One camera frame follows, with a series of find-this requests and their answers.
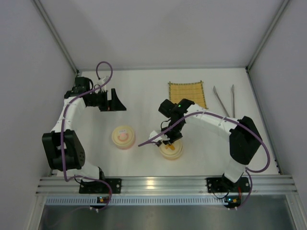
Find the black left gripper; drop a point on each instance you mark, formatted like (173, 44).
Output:
(108, 99)

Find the left upright frame post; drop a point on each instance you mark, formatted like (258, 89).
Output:
(54, 33)

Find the aluminium frame rail front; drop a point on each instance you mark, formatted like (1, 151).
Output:
(169, 186)

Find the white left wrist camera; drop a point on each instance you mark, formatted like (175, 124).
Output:
(102, 81)

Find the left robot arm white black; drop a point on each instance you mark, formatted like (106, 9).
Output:
(62, 146)

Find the slotted grey cable duct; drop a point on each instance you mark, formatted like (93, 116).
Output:
(118, 200)

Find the upright frame post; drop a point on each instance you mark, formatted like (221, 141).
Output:
(268, 33)
(54, 33)

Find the bamboo mat green edge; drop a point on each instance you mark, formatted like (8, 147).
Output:
(191, 91)

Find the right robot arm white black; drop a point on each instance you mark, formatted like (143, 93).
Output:
(242, 135)

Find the cream lid with pink handle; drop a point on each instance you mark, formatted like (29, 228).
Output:
(122, 130)

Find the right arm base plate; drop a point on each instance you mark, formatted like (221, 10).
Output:
(216, 185)

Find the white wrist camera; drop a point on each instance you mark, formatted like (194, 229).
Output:
(102, 81)
(157, 138)

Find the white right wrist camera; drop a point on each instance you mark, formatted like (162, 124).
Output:
(157, 138)

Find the cream lid with orange handle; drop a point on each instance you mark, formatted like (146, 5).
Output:
(175, 145)

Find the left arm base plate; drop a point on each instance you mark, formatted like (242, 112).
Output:
(95, 187)

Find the orange bowl white inside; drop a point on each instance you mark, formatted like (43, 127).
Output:
(170, 154)

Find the pink bowl white inside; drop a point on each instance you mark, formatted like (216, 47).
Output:
(124, 141)

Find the right upright frame post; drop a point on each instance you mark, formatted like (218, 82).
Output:
(268, 33)

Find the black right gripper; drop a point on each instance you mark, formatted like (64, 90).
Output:
(174, 137)

